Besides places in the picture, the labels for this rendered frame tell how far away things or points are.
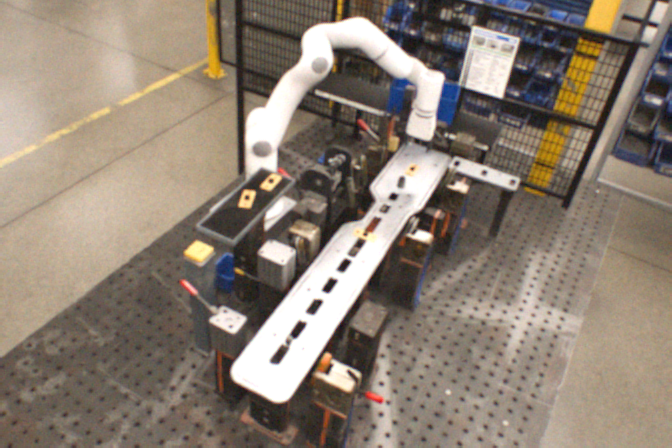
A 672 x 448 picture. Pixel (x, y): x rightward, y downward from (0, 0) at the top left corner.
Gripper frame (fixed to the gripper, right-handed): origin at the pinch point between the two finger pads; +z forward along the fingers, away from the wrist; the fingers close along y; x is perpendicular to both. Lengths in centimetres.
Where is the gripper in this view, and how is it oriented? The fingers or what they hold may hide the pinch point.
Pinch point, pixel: (417, 145)
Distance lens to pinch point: 230.8
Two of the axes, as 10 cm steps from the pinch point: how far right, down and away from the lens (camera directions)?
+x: 4.5, -5.3, 7.2
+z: -0.9, 7.7, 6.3
